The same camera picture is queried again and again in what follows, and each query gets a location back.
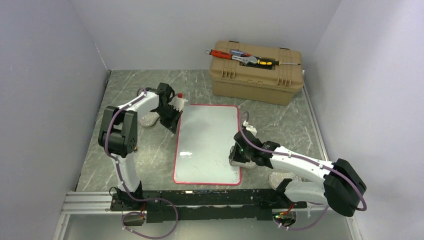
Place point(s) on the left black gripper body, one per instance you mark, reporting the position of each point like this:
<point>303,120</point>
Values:
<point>169,115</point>

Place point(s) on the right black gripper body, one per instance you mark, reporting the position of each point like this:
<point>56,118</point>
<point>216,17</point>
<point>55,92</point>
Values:
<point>239,154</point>

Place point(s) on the red framed whiteboard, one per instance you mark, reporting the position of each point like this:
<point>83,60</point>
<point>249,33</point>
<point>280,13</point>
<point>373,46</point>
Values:
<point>204,140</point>

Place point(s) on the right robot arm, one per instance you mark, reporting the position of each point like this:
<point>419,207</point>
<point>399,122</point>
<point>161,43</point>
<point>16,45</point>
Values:
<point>335,184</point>

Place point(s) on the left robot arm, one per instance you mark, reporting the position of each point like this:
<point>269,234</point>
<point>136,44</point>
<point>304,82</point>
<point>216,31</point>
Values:
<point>118,134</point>

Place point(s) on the tan plastic toolbox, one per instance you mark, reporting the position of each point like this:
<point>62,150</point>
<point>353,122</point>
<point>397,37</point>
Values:
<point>275,84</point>

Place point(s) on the yellow black screwdriver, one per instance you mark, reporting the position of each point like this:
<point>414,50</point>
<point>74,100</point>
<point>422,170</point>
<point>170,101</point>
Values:
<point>270,62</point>

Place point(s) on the blue red screwdriver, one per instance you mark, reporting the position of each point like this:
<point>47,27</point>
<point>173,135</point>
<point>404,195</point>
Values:
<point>239,53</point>

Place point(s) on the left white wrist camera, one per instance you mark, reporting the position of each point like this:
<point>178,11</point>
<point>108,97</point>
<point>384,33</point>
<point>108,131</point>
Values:
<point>179,102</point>

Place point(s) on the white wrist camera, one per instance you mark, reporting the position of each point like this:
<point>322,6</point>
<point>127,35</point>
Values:
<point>249,128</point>
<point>179,102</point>

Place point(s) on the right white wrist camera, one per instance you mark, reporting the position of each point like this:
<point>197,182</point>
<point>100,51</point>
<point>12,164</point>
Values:
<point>249,128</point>

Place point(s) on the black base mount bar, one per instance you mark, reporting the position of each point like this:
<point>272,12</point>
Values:
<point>210,204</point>

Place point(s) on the red handled adjustable wrench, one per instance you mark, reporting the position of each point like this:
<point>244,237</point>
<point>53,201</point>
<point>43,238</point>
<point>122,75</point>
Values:
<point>226,55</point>

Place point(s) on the aluminium rail frame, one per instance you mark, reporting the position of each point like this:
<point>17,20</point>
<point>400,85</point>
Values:
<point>87,216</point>

